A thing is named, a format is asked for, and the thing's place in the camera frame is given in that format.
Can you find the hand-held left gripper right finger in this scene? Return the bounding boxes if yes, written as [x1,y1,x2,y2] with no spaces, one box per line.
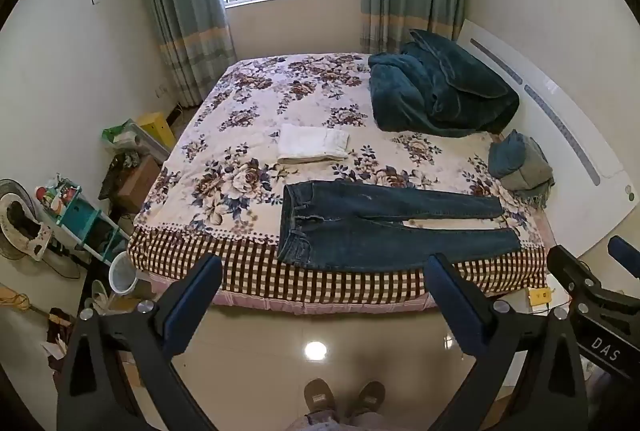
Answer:
[424,253,588,431]

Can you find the brown cardboard box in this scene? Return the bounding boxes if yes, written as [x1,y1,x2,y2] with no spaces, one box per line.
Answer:
[117,156,162,212]

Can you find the blue denim pants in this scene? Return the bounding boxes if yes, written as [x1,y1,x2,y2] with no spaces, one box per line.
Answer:
[276,181,522,271]

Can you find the green plastic bag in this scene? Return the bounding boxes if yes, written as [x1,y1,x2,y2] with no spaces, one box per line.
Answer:
[102,121,146,152]

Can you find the teal storage shelf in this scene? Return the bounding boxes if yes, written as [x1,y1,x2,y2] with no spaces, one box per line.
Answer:
[35,178,132,268]

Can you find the person's legs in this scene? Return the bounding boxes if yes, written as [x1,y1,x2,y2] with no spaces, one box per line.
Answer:
[292,410,387,431]

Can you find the white shoes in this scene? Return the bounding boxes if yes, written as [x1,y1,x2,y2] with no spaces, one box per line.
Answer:
[81,280,109,317]

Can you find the person's right slipper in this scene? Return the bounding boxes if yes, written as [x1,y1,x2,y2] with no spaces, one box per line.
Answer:
[350,381,386,417]

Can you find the yellow box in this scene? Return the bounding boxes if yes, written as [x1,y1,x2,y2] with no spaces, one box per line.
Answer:
[136,112,177,150]

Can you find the white bed headboard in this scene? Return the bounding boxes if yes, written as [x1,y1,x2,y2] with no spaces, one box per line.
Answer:
[457,18,640,258]

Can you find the person's left slipper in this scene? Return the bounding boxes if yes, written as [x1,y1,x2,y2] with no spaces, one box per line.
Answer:
[304,379,336,415]

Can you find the folded teal grey cloth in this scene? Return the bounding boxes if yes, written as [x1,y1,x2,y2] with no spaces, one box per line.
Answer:
[488,129,555,210]

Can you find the standing fan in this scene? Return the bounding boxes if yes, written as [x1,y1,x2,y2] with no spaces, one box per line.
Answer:
[0,179,55,263]

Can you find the white waste bin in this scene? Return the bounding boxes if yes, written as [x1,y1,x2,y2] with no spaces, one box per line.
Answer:
[109,252,142,296]

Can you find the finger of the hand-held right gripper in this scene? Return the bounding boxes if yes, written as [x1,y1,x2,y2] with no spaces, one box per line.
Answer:
[608,235,640,268]
[547,245,608,308]

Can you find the black bag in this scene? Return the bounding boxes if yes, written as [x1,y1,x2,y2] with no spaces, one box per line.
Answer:
[99,153,133,202]

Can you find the folded white cloth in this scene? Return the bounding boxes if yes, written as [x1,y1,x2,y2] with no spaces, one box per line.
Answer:
[276,123,350,164]

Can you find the teal fleece blanket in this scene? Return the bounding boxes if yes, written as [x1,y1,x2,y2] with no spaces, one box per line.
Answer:
[368,29,521,138]

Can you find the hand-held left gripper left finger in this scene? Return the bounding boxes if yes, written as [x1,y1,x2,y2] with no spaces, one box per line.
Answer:
[56,254,223,431]

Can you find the person's slipper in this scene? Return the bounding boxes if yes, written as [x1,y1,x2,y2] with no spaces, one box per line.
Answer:
[350,381,386,417]
[304,379,336,415]

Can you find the bed with floral bedspread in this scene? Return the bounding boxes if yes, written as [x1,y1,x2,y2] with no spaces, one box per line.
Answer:
[127,52,548,312]

